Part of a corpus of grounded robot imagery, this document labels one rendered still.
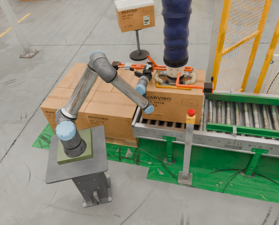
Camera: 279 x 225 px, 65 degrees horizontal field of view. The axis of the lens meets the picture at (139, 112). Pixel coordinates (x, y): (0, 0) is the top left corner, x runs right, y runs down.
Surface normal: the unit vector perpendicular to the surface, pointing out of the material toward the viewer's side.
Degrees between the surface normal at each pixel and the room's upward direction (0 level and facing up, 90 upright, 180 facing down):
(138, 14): 90
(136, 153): 0
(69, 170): 0
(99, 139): 0
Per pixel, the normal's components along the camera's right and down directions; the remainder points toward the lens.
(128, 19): 0.21, 0.67
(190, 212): -0.10, -0.71
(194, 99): -0.24, 0.70
